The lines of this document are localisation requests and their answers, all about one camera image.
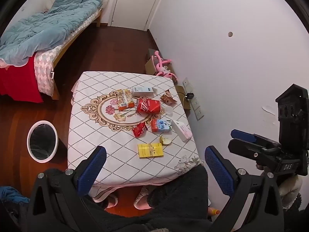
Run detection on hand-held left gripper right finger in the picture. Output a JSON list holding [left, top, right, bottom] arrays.
[[205, 146, 285, 232]]

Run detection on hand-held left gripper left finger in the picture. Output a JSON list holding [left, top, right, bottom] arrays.
[[25, 146, 107, 232]]

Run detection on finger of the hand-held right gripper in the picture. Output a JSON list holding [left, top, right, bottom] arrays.
[[228, 138, 283, 161], [230, 129, 282, 148]]

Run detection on white and pink box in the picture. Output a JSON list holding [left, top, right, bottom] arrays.
[[171, 120, 193, 142]]

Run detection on black bin bag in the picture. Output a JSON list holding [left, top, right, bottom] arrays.
[[29, 124, 56, 159]]

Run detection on white round trash bin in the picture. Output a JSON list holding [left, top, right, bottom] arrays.
[[26, 120, 59, 163]]

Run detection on orange noodle snack packet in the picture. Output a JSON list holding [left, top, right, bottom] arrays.
[[115, 89, 135, 112]]

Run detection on red soda can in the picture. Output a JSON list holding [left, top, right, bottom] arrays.
[[136, 98, 162, 115]]

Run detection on person's right forearm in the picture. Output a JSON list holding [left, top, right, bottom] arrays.
[[277, 173, 304, 207]]

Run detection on person's right hand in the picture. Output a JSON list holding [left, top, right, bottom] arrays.
[[256, 164, 275, 175]]

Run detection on table with patterned tablecloth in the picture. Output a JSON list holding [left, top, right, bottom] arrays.
[[67, 71, 205, 202]]

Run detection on yellow flat box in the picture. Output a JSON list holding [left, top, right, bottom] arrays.
[[138, 143, 164, 159]]

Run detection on red crumpled wrapper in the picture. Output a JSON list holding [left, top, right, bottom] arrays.
[[132, 122, 148, 138]]

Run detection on apple core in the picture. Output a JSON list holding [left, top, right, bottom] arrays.
[[159, 135, 173, 146]]

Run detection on person's dark fluffy pants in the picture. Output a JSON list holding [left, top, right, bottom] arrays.
[[43, 163, 211, 232]]

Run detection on blue and red milk carton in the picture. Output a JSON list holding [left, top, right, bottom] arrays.
[[151, 119, 173, 133]]

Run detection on brown torn wrapper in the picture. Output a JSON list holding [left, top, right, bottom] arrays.
[[160, 90, 177, 106]]

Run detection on blue garment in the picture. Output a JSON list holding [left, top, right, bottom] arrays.
[[0, 186, 30, 205]]

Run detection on white and blue box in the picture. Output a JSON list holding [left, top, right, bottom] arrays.
[[132, 86, 155, 97]]

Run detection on pink toy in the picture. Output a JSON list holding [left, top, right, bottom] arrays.
[[151, 50, 178, 82]]

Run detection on red blanket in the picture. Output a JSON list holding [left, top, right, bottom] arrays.
[[0, 56, 44, 103]]

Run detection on open cardboard box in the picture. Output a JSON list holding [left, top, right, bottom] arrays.
[[145, 57, 173, 77]]

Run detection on blue quilt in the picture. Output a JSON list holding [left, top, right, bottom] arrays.
[[0, 0, 101, 67]]

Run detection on white door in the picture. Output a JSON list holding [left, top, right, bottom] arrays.
[[111, 0, 167, 31]]

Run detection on blue pillow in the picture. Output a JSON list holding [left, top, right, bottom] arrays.
[[52, 0, 102, 8]]

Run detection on wall socket strip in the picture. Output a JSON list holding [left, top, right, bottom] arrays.
[[190, 98, 205, 121]]

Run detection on single wall socket plate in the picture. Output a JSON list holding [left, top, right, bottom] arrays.
[[183, 77, 194, 92]]

